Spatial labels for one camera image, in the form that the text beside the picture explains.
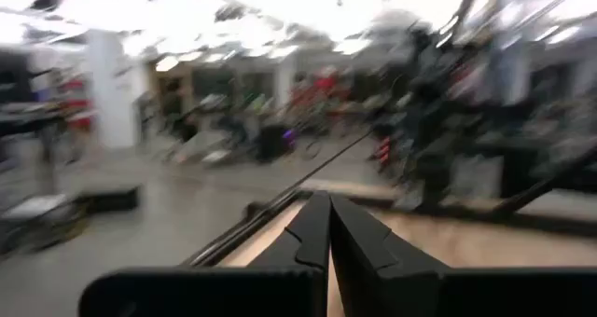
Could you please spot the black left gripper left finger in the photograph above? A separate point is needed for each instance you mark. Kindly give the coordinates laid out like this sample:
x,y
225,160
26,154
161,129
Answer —
x,y
298,261

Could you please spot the white building column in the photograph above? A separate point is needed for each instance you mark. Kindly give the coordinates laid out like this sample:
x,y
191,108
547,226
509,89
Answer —
x,y
114,98

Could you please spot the black floor box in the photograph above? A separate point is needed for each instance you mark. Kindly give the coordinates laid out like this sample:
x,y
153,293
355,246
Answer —
x,y
109,199

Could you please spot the grey low platform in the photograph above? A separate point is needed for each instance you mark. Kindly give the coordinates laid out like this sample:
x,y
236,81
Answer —
x,y
37,214

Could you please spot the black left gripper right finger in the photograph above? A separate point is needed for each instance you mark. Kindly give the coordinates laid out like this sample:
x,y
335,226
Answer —
x,y
373,270

